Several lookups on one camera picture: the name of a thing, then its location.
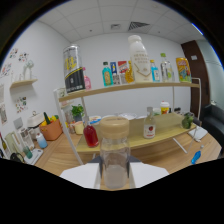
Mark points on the orange storage basket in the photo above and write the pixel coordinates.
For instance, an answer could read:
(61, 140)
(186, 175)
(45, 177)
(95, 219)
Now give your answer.
(51, 131)

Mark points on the blue white tub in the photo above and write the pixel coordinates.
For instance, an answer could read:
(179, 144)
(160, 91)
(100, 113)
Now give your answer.
(94, 120)

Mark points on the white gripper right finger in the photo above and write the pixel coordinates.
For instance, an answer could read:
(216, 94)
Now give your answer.
(146, 174)

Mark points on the green potted plant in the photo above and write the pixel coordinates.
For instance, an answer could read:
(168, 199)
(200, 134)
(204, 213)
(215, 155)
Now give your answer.
(77, 110)

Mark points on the white pot with lid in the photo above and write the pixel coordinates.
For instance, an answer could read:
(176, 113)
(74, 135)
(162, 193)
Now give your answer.
(35, 120)

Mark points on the red wall poster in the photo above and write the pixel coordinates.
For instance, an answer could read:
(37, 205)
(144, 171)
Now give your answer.
(122, 66)

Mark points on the ceiling air vent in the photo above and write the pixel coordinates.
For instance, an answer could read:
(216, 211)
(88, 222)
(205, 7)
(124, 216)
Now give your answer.
(138, 26)

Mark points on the large yellow drink can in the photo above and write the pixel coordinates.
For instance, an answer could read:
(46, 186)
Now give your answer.
(183, 70)

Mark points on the white kitchen scale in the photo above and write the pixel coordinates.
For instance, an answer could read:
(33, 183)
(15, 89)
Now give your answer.
(35, 156)

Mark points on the two-tier wooden shelf rack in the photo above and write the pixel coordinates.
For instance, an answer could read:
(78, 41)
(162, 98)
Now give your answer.
(110, 89)

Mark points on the green lime glass jar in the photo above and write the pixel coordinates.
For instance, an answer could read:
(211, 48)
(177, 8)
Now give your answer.
(187, 121)

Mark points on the red liquid glass bottle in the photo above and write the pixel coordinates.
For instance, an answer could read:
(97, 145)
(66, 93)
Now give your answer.
(90, 136)

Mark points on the wooden wall shelf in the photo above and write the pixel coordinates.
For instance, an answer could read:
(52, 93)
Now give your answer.
(23, 82)

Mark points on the pink liquid bottle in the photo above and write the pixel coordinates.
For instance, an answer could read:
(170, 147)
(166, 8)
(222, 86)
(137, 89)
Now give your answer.
(87, 81)

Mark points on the green cup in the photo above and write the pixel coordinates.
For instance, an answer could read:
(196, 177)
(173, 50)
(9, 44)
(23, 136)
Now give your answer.
(28, 153)

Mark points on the large black silver can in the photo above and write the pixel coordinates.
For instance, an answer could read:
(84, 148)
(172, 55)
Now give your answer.
(74, 70)

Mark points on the teal liquid bottle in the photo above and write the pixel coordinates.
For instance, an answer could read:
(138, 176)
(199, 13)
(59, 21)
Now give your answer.
(107, 76)

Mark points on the large white milk bottle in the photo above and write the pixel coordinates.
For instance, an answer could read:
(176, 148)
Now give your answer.
(140, 61)

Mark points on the wide white bowl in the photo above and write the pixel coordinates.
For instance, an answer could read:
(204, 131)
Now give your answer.
(127, 116)

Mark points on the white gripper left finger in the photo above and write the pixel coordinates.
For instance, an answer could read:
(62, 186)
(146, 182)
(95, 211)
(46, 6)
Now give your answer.
(83, 175)

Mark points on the brown door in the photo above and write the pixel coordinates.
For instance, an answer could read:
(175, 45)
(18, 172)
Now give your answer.
(196, 66)

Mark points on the blue liquid bottle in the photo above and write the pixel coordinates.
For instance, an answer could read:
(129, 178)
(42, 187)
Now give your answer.
(196, 156)

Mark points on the clear bottle green cap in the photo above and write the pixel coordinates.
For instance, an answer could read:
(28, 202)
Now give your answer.
(166, 70)

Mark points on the clear bottle red label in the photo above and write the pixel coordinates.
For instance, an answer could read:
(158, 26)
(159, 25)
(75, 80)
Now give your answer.
(149, 128)

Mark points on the small light blue bottle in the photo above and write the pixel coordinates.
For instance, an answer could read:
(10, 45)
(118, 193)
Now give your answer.
(155, 73)

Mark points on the round amber bottle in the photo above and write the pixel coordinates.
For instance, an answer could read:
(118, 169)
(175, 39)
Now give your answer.
(129, 76)

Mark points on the blue white gradient cup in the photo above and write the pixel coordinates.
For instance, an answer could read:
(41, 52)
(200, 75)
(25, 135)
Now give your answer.
(42, 141)

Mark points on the yellow cup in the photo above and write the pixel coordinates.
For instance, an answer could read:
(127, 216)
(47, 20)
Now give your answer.
(79, 128)

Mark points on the black kettle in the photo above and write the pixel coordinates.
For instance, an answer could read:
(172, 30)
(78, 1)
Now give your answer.
(17, 158)

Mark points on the white figurine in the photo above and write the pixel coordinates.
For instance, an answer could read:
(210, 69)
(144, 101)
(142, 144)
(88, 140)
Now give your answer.
(28, 68)

